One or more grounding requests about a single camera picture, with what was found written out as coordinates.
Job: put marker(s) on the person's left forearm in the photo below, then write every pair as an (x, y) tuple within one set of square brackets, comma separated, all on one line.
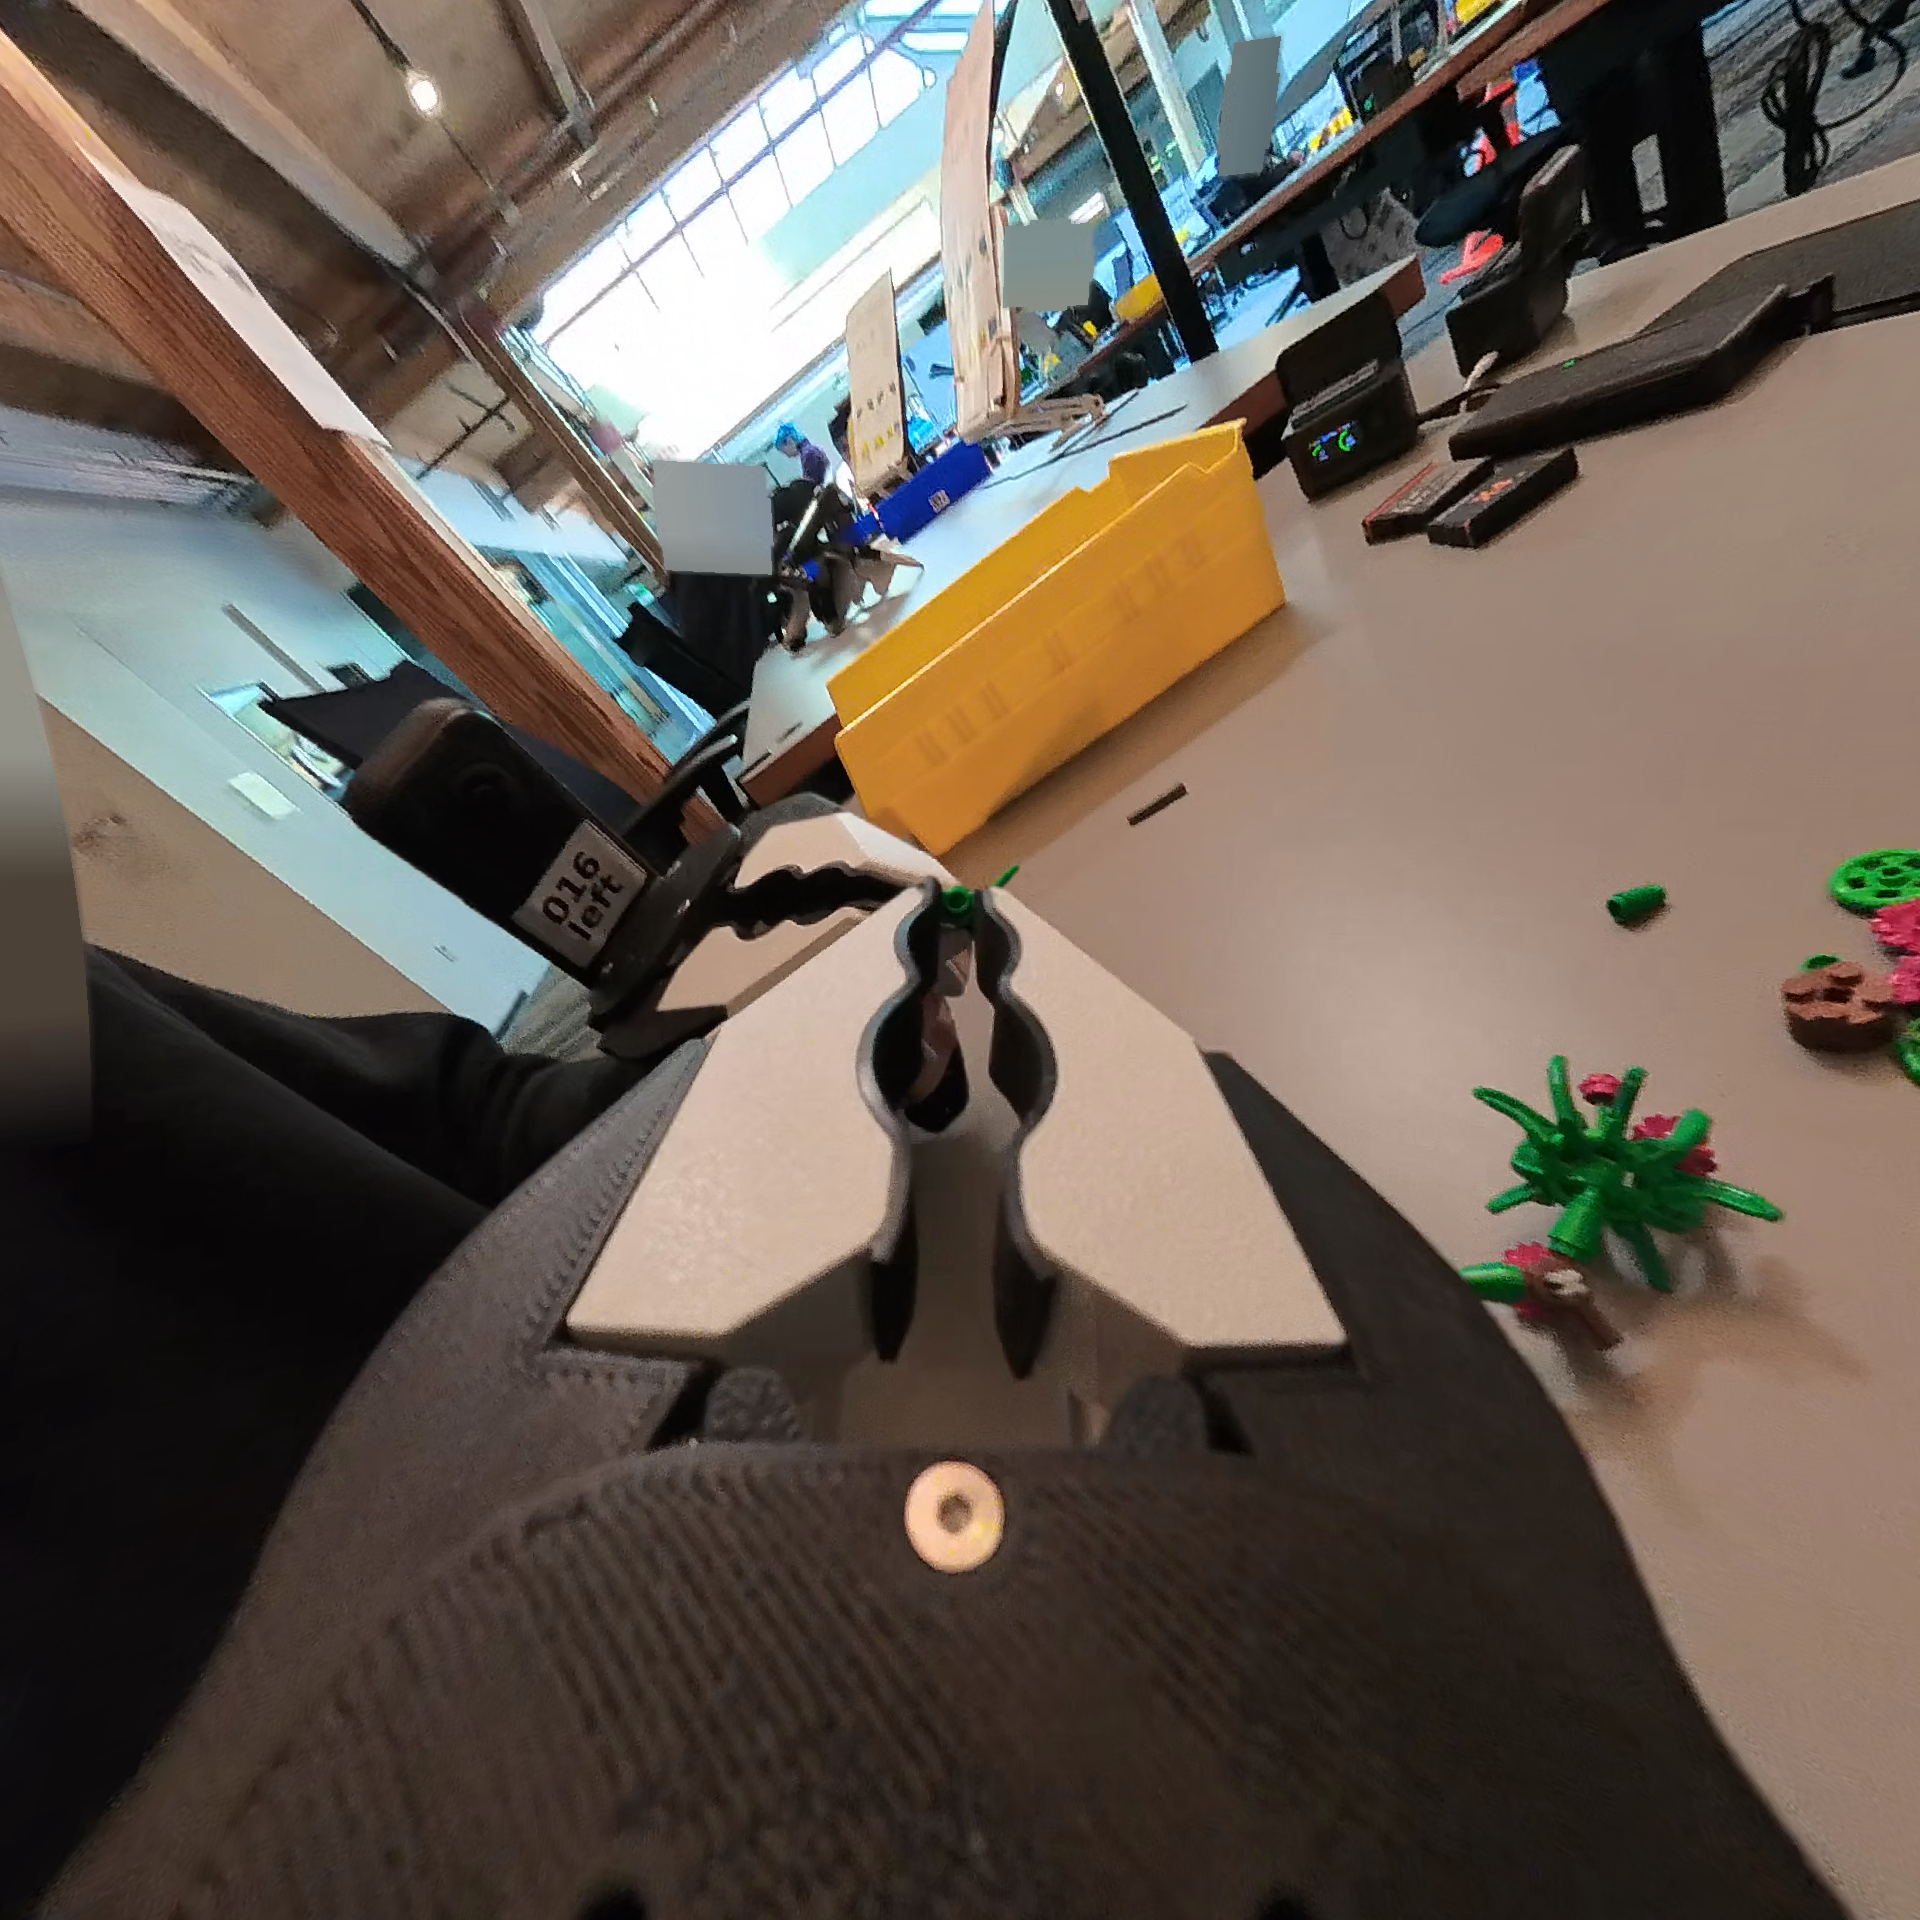
[(376, 1067)]

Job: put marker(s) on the green leafy toy plant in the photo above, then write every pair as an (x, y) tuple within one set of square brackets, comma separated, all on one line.
[(1613, 1184)]

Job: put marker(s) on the black metal post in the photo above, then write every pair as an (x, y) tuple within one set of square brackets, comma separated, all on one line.
[(1126, 165)]

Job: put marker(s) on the wooden pillar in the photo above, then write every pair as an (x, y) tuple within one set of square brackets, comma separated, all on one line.
[(300, 466)]

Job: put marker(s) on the black desk mat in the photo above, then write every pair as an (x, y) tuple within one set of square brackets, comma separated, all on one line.
[(1846, 255)]

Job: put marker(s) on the flat black case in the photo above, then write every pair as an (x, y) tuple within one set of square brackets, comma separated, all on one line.
[(1636, 375)]

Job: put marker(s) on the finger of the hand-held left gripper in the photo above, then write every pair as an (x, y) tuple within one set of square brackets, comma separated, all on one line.
[(734, 984), (827, 848)]

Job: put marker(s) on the small green toy cone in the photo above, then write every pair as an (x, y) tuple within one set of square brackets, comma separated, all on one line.
[(1636, 907)]

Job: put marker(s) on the white paper notice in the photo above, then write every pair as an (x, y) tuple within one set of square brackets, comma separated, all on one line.
[(226, 285)]

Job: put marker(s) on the small blue bin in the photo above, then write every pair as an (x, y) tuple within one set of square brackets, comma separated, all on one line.
[(939, 494)]

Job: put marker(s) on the yellow plastic bin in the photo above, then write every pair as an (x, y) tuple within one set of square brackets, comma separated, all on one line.
[(1051, 661)]

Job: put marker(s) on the black box device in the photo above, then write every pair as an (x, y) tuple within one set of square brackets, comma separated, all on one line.
[(1517, 285)]

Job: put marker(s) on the toy flower stem with leaves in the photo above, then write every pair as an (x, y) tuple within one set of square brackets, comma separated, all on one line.
[(1546, 1288)]

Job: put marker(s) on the small black battery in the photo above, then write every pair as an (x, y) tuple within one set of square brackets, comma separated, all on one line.
[(1507, 494), (1418, 504)]

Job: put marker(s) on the black power bank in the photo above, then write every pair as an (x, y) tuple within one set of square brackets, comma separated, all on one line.
[(1343, 359)]

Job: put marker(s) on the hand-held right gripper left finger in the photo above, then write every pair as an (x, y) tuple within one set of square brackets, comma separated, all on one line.
[(734, 1184)]

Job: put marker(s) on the cardboard display board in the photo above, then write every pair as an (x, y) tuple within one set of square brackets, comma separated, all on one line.
[(879, 375), (975, 224)]

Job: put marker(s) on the brown round toy brick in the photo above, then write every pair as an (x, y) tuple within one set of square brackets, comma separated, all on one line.
[(1839, 1008)]

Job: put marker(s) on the pile of small toy pieces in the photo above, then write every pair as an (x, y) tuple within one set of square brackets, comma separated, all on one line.
[(1883, 878)]

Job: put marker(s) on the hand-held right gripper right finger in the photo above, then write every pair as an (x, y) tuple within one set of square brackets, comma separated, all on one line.
[(1155, 1200)]

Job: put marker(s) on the green toy leaf cluster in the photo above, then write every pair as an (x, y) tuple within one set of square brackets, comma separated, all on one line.
[(957, 901)]

